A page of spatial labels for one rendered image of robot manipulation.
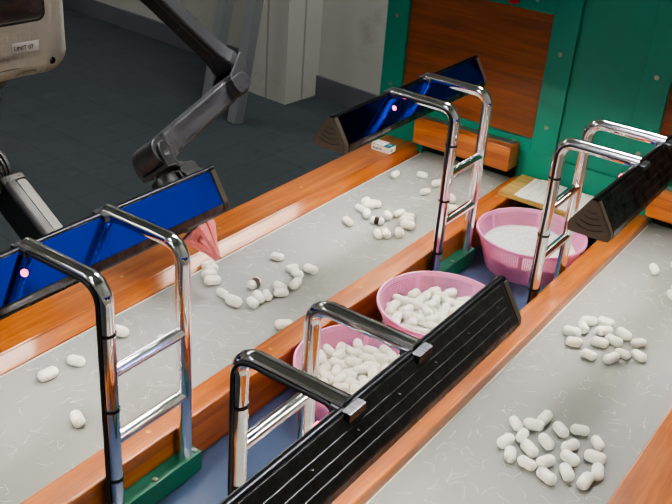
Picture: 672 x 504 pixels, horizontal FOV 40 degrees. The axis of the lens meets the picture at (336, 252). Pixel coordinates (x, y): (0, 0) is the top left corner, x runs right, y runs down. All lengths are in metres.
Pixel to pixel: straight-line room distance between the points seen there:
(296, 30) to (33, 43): 3.26
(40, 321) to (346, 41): 3.62
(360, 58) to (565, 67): 2.80
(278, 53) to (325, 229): 3.03
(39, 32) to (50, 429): 0.83
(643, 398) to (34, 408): 1.09
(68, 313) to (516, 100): 1.32
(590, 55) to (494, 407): 1.07
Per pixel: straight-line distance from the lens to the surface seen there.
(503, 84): 2.58
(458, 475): 1.56
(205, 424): 1.64
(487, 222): 2.35
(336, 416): 1.05
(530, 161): 2.58
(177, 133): 2.02
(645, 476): 1.62
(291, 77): 5.23
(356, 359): 1.78
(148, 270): 2.01
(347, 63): 5.24
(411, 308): 1.96
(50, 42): 2.06
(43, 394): 1.71
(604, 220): 1.66
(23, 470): 1.57
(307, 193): 2.36
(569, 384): 1.82
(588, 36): 2.45
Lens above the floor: 1.76
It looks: 28 degrees down
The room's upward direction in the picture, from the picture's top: 4 degrees clockwise
